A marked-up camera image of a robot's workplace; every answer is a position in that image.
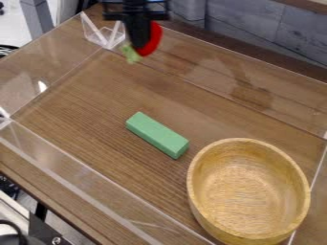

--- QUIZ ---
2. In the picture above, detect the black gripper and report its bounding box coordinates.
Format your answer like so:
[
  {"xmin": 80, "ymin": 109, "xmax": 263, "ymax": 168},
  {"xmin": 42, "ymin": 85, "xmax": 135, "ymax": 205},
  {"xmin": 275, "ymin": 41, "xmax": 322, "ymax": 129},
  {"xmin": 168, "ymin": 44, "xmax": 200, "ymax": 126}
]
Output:
[{"xmin": 102, "ymin": 0, "xmax": 170, "ymax": 48}]

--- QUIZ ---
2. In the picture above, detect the red plush strawberry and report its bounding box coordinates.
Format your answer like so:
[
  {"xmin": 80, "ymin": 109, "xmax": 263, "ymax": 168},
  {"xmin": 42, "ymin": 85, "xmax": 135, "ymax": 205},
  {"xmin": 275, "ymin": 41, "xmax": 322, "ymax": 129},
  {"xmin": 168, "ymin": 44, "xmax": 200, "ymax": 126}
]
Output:
[{"xmin": 120, "ymin": 21, "xmax": 164, "ymax": 64}]

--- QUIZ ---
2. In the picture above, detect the green rectangular block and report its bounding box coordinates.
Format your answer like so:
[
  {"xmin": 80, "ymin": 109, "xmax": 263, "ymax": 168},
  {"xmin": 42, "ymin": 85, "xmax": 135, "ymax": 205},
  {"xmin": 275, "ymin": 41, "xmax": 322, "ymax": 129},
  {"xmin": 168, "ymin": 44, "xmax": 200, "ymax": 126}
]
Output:
[{"xmin": 126, "ymin": 112, "xmax": 190, "ymax": 159}]

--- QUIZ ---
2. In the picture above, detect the wooden bowl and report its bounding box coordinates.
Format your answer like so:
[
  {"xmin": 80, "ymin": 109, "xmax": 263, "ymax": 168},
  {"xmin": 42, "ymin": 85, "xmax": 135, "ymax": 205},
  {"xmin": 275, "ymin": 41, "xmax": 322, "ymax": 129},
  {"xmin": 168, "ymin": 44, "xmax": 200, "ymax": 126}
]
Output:
[{"xmin": 187, "ymin": 138, "xmax": 311, "ymax": 245}]

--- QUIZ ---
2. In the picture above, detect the grey table leg post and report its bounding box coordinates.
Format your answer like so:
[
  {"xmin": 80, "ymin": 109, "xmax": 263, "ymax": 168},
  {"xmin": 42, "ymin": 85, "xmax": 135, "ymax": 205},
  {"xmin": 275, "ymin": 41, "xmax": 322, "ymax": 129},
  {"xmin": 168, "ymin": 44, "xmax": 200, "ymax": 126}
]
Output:
[{"xmin": 19, "ymin": 0, "xmax": 54, "ymax": 39}]

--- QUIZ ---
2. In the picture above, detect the clear acrylic tray wall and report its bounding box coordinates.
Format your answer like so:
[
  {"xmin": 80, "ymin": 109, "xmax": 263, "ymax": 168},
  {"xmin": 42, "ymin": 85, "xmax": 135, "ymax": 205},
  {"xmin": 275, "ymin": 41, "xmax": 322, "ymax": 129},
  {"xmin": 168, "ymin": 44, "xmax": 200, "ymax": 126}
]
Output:
[{"xmin": 0, "ymin": 18, "xmax": 327, "ymax": 245}]

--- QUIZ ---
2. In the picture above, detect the black equipment with cable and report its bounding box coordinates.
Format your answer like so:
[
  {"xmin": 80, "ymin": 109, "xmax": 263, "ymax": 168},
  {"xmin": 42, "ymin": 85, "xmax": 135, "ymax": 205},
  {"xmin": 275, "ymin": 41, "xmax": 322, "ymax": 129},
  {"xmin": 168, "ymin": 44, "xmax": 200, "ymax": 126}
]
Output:
[{"xmin": 0, "ymin": 217, "xmax": 74, "ymax": 245}]

